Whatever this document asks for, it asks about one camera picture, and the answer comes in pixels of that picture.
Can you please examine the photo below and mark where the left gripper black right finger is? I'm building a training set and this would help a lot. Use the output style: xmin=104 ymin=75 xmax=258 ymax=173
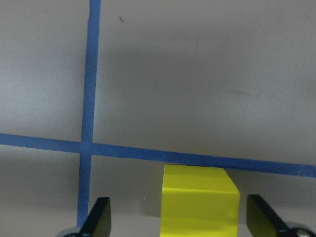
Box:
xmin=246 ymin=194 xmax=290 ymax=237

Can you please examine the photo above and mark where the yellow cube block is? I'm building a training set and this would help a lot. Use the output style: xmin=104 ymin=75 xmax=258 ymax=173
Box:
xmin=160 ymin=164 xmax=240 ymax=237

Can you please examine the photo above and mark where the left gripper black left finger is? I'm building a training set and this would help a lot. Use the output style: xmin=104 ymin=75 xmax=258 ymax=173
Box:
xmin=79 ymin=197 xmax=111 ymax=237

